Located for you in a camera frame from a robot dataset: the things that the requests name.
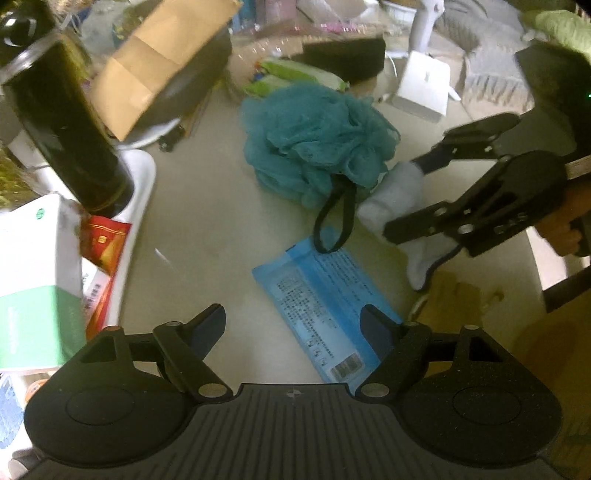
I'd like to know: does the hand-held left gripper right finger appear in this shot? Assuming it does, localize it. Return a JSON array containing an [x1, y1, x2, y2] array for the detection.
[[355, 304, 509, 399]]

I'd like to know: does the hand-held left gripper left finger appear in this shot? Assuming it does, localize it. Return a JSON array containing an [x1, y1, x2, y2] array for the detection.
[[78, 303, 234, 403]]

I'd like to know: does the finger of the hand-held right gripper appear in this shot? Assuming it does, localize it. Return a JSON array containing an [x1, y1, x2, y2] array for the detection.
[[414, 112, 522, 176], [383, 198, 477, 246]]

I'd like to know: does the grey sock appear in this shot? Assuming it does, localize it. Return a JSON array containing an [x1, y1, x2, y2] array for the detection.
[[358, 161, 458, 292]]

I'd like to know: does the person's right hand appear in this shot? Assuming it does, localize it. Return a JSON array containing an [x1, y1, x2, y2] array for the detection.
[[537, 181, 591, 257]]

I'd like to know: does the blue wipes packet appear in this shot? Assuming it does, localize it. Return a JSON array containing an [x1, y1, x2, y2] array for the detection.
[[252, 226, 406, 385]]

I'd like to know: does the white flat box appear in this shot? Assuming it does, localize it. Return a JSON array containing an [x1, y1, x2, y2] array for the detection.
[[392, 51, 451, 123]]

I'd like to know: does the teal bath loofah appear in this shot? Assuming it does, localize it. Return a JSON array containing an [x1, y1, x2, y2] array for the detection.
[[240, 84, 401, 254]]

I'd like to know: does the grey fringed blanket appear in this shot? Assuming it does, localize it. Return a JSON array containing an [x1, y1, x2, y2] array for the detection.
[[434, 0, 537, 117]]

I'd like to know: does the white phone gimbal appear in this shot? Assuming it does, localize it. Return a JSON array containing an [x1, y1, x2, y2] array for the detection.
[[409, 0, 447, 59]]

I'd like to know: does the black pouch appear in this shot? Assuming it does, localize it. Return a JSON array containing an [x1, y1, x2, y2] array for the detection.
[[300, 36, 387, 82]]

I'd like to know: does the red packet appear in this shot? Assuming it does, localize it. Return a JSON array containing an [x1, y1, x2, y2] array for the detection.
[[81, 215, 133, 324]]

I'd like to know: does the green wipes packet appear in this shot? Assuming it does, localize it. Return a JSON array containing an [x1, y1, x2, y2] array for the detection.
[[261, 58, 350, 89], [244, 76, 297, 99]]

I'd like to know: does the pink pen packet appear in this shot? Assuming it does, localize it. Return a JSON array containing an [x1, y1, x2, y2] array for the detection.
[[318, 21, 385, 36]]

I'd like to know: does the white tray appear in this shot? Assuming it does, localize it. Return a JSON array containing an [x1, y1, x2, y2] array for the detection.
[[7, 117, 157, 334]]

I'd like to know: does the green cloth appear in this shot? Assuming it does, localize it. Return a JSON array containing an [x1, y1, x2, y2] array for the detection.
[[531, 9, 591, 52]]

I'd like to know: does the green white box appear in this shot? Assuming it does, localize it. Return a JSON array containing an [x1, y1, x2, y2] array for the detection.
[[0, 194, 88, 371]]

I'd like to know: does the small black object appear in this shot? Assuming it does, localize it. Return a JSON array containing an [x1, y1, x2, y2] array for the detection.
[[159, 126, 186, 154]]

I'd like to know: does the white blue packet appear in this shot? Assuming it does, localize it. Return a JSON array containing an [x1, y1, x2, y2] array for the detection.
[[0, 374, 29, 449]]

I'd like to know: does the dark glass bottle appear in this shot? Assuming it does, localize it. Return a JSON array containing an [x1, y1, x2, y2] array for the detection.
[[0, 0, 136, 219]]

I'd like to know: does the brown cardboard box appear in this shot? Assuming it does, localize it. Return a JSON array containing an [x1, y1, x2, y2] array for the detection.
[[90, 0, 244, 142]]

